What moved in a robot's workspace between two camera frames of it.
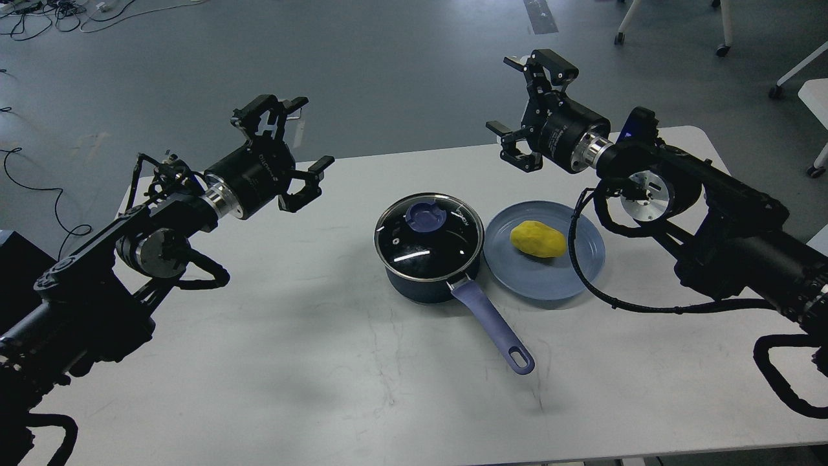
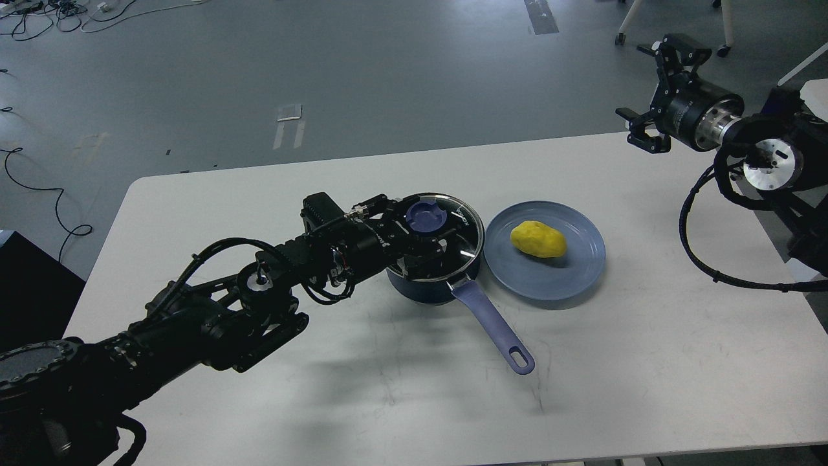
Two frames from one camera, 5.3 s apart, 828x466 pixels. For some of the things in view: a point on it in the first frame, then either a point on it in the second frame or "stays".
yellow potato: (537, 239) stays
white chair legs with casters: (721, 50) stays
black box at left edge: (21, 263) stays
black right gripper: (570, 136) -> (695, 111)
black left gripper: (264, 170) -> (365, 247)
